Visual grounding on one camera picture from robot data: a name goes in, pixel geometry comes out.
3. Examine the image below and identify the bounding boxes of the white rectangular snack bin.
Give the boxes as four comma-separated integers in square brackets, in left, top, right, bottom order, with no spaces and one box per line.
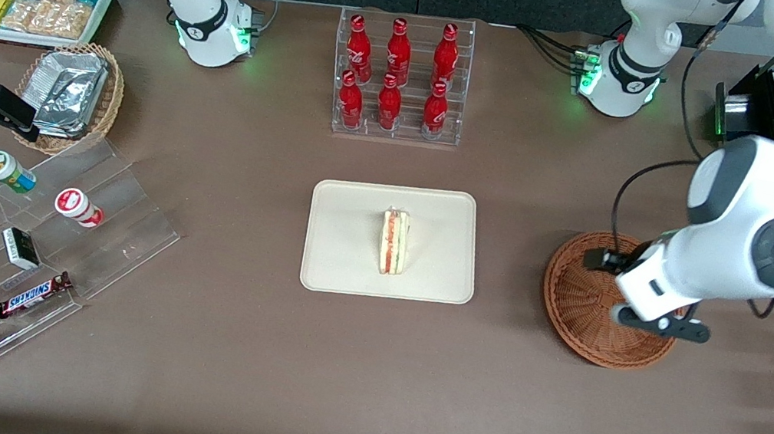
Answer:
[0,0,114,59]

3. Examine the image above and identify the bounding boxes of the green lidded white cup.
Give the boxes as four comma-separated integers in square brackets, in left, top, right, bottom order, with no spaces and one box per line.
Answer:
[0,150,41,196]

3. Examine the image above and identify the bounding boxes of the cream plastic tray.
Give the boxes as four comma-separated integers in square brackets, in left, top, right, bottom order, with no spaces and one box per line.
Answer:
[298,169,489,316]

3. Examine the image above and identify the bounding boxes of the small black box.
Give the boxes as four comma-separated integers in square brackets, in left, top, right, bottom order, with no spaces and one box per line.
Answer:
[0,225,46,273]

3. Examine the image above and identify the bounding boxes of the black arm base cables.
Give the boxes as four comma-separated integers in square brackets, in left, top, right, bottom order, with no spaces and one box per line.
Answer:
[511,24,592,75]

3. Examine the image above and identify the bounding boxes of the red lidded white cup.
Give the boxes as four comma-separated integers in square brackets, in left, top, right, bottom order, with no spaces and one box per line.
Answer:
[51,185,108,231]

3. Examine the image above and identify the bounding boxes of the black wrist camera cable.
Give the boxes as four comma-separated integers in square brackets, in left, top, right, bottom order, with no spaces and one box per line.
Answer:
[598,0,774,322]

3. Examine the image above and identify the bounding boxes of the silver foil pouch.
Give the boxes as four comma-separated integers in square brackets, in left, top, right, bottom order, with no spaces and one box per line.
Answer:
[28,113,91,142]
[30,46,111,137]

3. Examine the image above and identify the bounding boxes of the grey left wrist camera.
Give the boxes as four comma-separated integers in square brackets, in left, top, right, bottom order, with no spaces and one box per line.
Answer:
[606,299,715,347]

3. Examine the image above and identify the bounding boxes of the brown round wicker basket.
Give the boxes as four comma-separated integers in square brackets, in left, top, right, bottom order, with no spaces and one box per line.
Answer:
[532,222,695,380]

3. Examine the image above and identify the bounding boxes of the triangle sandwich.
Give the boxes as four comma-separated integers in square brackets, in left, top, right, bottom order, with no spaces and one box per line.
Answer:
[374,205,414,278]

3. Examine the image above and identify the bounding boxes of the light tan wicker basket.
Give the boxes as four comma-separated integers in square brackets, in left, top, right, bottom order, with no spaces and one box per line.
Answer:
[6,32,131,165]

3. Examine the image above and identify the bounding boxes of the clear acrylic bottle rack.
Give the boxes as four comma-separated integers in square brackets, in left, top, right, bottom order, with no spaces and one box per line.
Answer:
[321,0,479,153]

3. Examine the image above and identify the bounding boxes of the Snickers chocolate bar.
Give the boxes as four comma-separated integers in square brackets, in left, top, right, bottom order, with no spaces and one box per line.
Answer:
[0,262,76,330]

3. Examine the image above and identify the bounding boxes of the clear acrylic stepped stand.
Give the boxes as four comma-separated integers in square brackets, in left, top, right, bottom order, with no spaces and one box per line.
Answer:
[0,121,195,422]

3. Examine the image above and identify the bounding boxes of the red cola bottle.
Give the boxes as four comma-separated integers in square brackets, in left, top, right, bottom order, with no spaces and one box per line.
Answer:
[419,79,453,141]
[333,69,369,130]
[341,13,380,83]
[382,16,417,87]
[373,72,407,133]
[430,21,464,92]

